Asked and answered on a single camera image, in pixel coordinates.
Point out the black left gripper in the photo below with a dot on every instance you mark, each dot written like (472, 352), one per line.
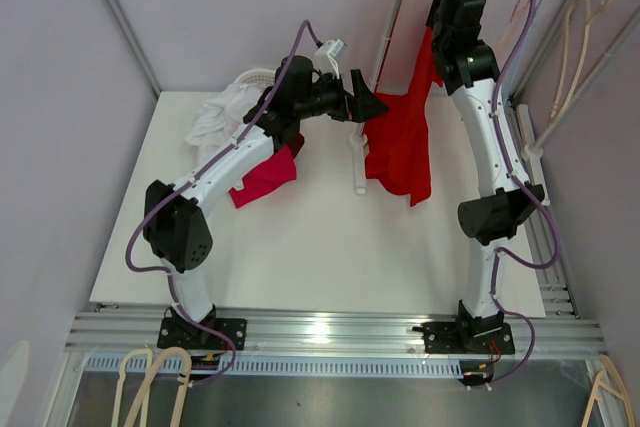
(360, 107)

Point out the red t shirt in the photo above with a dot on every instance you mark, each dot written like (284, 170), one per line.
(398, 141)

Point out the dark maroon t shirt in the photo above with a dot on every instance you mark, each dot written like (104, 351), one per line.
(295, 144)

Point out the pink wire hanger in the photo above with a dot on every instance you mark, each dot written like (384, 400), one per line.
(517, 16)

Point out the pink t shirt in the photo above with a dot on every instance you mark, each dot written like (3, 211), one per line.
(265, 178)

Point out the white t shirt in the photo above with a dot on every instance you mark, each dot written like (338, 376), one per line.
(219, 117)

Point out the beige wooden hanger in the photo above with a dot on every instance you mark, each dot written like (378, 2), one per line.
(570, 74)

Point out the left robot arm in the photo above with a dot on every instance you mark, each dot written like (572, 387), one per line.
(176, 226)

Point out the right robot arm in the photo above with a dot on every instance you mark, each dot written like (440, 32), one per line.
(453, 55)

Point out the beige hanger bottom right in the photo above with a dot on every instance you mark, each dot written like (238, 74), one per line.
(609, 403)

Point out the white perforated plastic basket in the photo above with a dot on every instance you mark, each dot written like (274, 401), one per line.
(259, 77)

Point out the metal clothes rack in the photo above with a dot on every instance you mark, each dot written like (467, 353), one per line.
(400, 72)

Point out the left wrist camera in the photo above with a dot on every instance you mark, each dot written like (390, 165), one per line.
(327, 55)

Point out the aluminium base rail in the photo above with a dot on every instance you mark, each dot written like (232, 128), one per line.
(307, 333)

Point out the white cable duct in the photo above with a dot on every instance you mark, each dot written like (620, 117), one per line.
(413, 368)

